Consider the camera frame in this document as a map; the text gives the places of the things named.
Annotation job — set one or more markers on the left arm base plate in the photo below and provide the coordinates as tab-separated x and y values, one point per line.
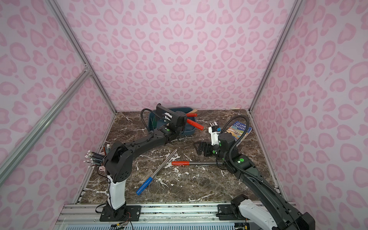
124	213

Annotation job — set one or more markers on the white stapler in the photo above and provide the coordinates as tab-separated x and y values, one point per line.
213	124

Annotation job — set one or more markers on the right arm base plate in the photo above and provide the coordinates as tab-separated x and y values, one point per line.
231	211

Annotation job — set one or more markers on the black shovel with red grip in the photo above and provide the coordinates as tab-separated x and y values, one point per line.
187	163

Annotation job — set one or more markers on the chrome tool with blue grip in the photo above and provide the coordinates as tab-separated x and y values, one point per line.
150	179

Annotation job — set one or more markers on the aluminium front rail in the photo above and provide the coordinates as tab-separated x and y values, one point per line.
154	216

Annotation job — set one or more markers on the teal plastic storage box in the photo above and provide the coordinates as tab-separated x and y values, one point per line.
189	129

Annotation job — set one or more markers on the green hoe with red grip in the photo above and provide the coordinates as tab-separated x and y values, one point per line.
191	114

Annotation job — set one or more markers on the bundle of pens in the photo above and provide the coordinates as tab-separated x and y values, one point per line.
95	158

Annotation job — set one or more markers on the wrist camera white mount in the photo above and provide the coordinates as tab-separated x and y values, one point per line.
214	132
167	117

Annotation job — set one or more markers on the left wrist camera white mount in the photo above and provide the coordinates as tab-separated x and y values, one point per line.
167	117

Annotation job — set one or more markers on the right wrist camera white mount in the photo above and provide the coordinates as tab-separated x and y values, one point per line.
214	132

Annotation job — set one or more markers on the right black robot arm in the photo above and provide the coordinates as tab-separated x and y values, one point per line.
277	213

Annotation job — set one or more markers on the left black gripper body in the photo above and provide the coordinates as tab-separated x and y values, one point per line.
162	109

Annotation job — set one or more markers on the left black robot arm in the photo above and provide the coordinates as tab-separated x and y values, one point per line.
119	161

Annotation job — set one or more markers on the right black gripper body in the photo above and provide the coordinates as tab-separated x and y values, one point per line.
207	148

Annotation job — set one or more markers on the blue treehouse paperback book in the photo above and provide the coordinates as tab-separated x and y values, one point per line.
237	129

